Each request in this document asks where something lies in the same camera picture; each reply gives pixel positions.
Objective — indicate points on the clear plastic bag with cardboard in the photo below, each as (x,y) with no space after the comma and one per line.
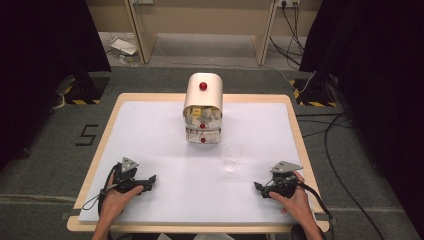
(126,51)

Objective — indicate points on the white foam mat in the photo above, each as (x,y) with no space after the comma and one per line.
(200,173)

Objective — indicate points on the clear glass cup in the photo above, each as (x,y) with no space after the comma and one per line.
(231,156)

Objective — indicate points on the black curtain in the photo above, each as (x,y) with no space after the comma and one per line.
(43,66)
(376,83)

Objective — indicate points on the light wooden desk frame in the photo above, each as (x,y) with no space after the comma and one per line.
(200,20)

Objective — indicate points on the person's left hand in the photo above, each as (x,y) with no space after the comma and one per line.
(116,200)

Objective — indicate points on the person's right hand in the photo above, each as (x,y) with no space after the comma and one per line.
(296,206)

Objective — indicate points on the white drawer cabinet red knobs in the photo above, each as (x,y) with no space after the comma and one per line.
(203,100)

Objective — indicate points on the black yellow striped stand base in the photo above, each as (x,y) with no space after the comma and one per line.
(313,93)
(81,90)

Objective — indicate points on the white wall socket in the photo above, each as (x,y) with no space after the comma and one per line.
(288,3)

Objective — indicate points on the wooden table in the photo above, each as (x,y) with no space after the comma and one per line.
(100,113)

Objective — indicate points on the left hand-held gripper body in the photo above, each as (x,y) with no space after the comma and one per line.
(126,176)

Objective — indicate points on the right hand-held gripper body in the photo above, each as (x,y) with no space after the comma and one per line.
(283,181)

